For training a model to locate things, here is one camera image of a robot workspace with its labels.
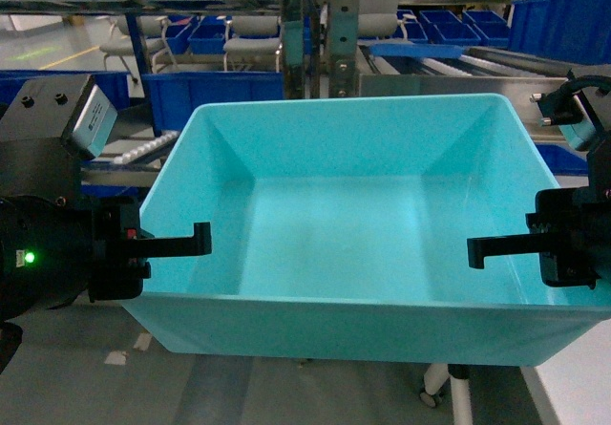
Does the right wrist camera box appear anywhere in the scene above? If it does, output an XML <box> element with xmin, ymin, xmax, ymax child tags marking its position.
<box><xmin>529</xmin><ymin>74</ymin><xmax>610</xmax><ymax>152</ymax></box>

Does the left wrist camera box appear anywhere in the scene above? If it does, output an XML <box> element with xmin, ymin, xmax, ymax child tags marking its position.
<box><xmin>1</xmin><ymin>74</ymin><xmax>118</xmax><ymax>160</ymax></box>

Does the grey office chair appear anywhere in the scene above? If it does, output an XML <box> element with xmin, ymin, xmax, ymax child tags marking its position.
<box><xmin>222</xmin><ymin>15</ymin><xmax>283</xmax><ymax>73</ymax></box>

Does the grey shelf upright post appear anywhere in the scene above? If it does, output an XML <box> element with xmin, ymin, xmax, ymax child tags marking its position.
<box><xmin>327</xmin><ymin>0</ymin><xmax>359</xmax><ymax>98</ymax></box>

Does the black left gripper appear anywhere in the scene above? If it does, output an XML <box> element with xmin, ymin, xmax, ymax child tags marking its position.
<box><xmin>1</xmin><ymin>196</ymin><xmax>212</xmax><ymax>310</ymax></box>

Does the white roller conveyor track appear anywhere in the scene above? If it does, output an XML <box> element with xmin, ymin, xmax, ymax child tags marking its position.
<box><xmin>111</xmin><ymin>131</ymin><xmax>180</xmax><ymax>165</ymax></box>

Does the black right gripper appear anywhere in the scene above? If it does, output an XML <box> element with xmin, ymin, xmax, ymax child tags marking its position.
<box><xmin>467</xmin><ymin>132</ymin><xmax>610</xmax><ymax>287</ymax></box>

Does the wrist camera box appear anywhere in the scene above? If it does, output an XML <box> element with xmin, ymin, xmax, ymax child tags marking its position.
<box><xmin>1</xmin><ymin>74</ymin><xmax>118</xmax><ymax>160</ymax></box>
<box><xmin>529</xmin><ymin>74</ymin><xmax>610</xmax><ymax>152</ymax></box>

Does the light teal plastic bin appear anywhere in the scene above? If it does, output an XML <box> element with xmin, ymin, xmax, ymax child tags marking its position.
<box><xmin>124</xmin><ymin>94</ymin><xmax>610</xmax><ymax>366</ymax></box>

